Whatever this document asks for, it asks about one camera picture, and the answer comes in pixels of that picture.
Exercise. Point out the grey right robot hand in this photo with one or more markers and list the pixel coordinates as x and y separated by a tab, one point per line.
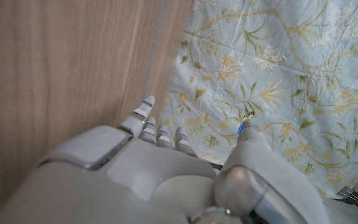
135	183

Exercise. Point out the floral backdrop cloth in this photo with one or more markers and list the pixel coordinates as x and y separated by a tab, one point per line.
275	62

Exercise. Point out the black binder clip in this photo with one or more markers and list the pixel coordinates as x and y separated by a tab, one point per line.
351	195

